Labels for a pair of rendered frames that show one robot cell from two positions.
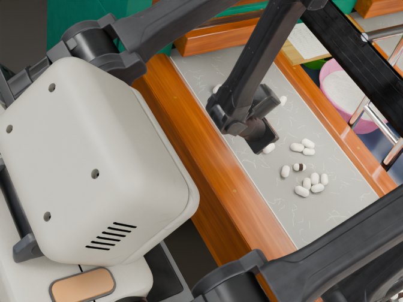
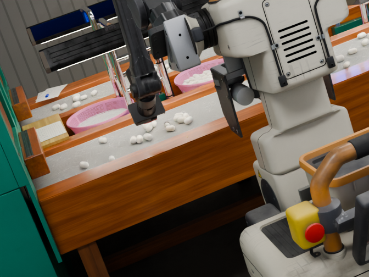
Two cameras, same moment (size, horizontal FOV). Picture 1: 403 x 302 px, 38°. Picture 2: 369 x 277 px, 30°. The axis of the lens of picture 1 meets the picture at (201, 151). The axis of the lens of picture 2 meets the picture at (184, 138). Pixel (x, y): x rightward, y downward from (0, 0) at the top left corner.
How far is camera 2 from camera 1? 159 cm
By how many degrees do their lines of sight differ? 53
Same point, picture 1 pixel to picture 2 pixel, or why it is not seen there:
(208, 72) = (62, 175)
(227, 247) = (227, 155)
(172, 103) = (96, 174)
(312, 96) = (104, 127)
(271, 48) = not seen: hidden behind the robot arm
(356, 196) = (194, 106)
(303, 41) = (46, 135)
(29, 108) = not seen: outside the picture
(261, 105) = not seen: hidden behind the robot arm
